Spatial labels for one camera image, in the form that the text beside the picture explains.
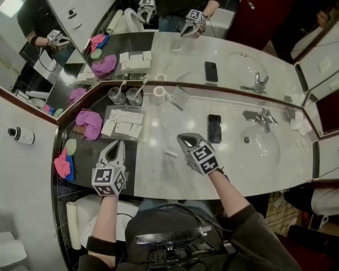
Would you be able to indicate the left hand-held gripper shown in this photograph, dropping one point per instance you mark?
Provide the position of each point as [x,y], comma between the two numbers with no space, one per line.
[104,177]

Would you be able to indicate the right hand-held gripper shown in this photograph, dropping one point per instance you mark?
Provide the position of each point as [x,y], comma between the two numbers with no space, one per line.
[205,160]

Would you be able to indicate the white rectangular packet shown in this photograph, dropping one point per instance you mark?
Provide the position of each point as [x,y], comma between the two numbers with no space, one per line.
[171,153]

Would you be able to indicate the group of white sachets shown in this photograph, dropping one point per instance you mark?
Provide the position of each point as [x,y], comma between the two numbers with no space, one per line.
[124,128]

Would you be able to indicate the person's right forearm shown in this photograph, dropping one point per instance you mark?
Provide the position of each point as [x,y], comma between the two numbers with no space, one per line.
[227,190]

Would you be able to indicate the person's left forearm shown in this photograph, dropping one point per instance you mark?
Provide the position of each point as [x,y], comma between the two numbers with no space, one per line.
[106,217]

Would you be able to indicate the black forearm band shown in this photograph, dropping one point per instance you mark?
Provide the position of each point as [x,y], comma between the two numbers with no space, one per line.
[102,244]

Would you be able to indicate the black smartphone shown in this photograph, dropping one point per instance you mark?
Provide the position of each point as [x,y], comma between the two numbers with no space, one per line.
[214,128]

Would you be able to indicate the clear plastic tray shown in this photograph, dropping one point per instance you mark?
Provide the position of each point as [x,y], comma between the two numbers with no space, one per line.
[106,116]

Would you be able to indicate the purple cloth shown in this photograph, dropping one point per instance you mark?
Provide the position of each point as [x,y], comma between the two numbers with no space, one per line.
[88,123]

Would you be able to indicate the pale green round pad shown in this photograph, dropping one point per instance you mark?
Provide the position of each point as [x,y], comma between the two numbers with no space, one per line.
[71,145]

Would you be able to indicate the blue cloth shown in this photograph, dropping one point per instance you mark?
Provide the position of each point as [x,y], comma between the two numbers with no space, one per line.
[71,172]

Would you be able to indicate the brown cloth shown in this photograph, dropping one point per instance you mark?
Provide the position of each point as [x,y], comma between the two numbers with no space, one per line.
[76,128]

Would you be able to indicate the chrome sink drain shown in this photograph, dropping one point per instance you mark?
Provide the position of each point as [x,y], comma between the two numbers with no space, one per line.
[246,139]

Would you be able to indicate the white toilet paper roll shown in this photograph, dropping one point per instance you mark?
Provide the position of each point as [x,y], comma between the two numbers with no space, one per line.
[159,95]

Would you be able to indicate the glass tumbler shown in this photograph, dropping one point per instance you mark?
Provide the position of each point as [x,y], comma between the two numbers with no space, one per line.
[117,96]
[134,97]

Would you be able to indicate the person's blue jeans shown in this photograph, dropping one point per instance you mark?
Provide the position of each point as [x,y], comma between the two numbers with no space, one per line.
[151,205]

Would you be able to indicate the white sink basin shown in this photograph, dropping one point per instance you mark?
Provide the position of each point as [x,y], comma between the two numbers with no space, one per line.
[260,151]

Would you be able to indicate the chrome faucet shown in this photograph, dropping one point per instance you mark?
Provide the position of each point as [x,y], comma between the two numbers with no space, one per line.
[260,117]

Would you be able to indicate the person's dark shirt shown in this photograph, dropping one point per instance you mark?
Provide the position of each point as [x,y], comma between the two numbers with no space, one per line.
[159,219]

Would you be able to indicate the cream paper roll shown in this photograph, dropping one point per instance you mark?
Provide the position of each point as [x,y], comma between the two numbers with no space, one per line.
[72,225]

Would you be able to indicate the white pump bottle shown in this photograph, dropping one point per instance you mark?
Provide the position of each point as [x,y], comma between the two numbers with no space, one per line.
[25,137]

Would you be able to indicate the small chrome holder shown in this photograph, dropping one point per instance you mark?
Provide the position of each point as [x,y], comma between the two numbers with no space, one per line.
[290,114]

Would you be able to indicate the small white soap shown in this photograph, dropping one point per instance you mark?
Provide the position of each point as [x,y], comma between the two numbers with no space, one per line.
[302,143]

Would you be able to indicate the white folded towel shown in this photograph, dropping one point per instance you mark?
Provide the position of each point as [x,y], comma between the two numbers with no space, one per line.
[300,124]

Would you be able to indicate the angled mirror panel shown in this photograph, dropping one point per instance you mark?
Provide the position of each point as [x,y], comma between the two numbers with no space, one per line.
[26,66]
[328,116]

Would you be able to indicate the white fabric bundle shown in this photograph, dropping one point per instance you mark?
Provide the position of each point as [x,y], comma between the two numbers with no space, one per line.
[325,201]

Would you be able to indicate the dark red wooden door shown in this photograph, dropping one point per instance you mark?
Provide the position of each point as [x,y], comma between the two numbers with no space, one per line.
[304,251]

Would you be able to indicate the large wall mirror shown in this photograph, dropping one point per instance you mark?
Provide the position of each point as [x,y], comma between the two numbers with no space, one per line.
[185,53]

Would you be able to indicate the black chest camera mount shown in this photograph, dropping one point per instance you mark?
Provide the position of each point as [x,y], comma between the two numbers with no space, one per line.
[180,248]

